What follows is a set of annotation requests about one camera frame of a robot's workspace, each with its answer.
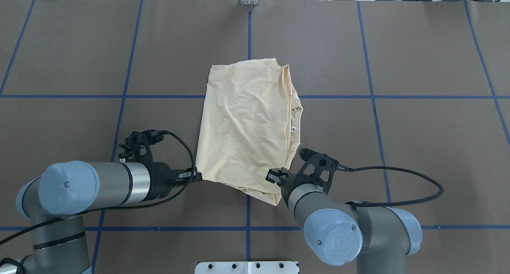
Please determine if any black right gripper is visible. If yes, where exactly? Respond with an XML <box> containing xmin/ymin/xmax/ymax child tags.
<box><xmin>265</xmin><ymin>167</ymin><xmax>318</xmax><ymax>201</ymax></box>

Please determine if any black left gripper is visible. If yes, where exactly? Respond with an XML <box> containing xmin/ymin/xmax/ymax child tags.
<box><xmin>148</xmin><ymin>162</ymin><xmax>203</xmax><ymax>200</ymax></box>

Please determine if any beige long-sleeve printed shirt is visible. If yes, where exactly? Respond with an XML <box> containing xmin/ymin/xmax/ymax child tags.
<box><xmin>196</xmin><ymin>58</ymin><xmax>304</xmax><ymax>206</ymax></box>

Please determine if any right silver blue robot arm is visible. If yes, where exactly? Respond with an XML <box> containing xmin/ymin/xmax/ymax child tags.
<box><xmin>266</xmin><ymin>168</ymin><xmax>423</xmax><ymax>274</ymax></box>

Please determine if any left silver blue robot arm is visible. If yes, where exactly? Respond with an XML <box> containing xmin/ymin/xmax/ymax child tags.
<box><xmin>1</xmin><ymin>161</ymin><xmax>202</xmax><ymax>274</ymax></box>

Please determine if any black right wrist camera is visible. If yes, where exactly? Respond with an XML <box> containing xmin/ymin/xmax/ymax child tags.
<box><xmin>298</xmin><ymin>148</ymin><xmax>349</xmax><ymax>192</ymax></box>

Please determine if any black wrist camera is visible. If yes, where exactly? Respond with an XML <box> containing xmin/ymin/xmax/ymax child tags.
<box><xmin>298</xmin><ymin>148</ymin><xmax>349</xmax><ymax>192</ymax></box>
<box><xmin>118</xmin><ymin>129</ymin><xmax>164</xmax><ymax>165</ymax></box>

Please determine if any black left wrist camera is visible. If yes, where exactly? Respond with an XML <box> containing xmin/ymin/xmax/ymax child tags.
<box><xmin>118</xmin><ymin>129</ymin><xmax>164</xmax><ymax>165</ymax></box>

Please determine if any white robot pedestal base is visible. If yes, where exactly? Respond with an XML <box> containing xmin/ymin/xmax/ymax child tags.
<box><xmin>194</xmin><ymin>261</ymin><xmax>300</xmax><ymax>274</ymax></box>

